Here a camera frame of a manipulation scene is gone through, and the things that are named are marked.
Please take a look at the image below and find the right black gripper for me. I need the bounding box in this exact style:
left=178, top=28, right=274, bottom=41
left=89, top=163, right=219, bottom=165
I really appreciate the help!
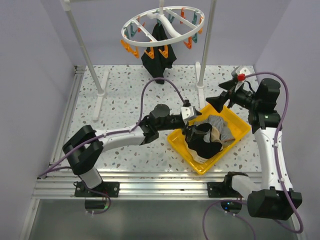
left=206, top=78, right=261, bottom=113

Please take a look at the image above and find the plain black underwear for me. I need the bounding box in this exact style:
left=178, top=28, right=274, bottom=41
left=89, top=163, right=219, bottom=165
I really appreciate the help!
left=185, top=123, right=223, bottom=164

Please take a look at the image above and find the beige underwear navy trim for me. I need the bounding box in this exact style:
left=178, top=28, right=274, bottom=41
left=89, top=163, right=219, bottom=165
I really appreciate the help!
left=205, top=127, right=222, bottom=145

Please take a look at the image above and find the grey striped underwear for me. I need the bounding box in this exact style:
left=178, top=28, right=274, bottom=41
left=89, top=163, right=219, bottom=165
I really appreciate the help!
left=194, top=115, right=235, bottom=146

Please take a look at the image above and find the black pinstriped underwear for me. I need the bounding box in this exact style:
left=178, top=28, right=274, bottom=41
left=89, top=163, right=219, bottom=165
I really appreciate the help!
left=141, top=23, right=177, bottom=79

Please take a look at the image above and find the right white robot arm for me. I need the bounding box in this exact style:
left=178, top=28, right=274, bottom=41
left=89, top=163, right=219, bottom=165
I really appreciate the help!
left=206, top=78, right=303, bottom=221

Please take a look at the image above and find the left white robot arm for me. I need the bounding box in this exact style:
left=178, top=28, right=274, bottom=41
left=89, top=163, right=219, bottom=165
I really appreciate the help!
left=62, top=103, right=202, bottom=197

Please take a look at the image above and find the white round clip hanger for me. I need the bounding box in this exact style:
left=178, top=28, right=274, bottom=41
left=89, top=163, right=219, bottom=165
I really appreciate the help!
left=120, top=0, right=205, bottom=60

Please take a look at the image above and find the right white rack pole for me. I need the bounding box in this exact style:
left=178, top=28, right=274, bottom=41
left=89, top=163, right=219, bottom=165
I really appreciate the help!
left=195, top=0, right=217, bottom=89

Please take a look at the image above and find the white rack pole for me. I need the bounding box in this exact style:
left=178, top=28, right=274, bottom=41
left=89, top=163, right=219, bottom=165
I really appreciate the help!
left=60, top=0, right=103, bottom=93
left=195, top=0, right=217, bottom=89

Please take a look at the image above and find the yellow plastic tray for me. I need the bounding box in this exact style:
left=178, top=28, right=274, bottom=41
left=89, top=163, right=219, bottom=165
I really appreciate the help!
left=167, top=104, right=251, bottom=175

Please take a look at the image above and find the left white rack pole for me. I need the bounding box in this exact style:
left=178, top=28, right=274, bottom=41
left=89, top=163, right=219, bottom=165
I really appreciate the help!
left=60, top=0, right=103, bottom=93

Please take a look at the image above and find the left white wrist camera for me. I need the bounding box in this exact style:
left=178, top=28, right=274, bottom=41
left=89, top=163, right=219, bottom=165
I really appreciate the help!
left=180, top=106, right=202, bottom=124

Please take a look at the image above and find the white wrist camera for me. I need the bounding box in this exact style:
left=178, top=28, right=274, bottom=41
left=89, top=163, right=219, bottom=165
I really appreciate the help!
left=180, top=106, right=202, bottom=124
left=231, top=65, right=251, bottom=92

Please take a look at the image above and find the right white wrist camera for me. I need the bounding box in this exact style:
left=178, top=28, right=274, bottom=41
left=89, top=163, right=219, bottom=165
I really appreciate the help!
left=231, top=65, right=251, bottom=92

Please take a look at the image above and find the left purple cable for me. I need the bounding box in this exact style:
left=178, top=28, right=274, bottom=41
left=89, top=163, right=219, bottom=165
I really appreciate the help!
left=37, top=77, right=190, bottom=215

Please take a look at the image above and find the aluminium rail frame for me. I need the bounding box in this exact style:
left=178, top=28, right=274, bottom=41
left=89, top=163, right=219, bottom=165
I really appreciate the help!
left=18, top=65, right=305, bottom=240

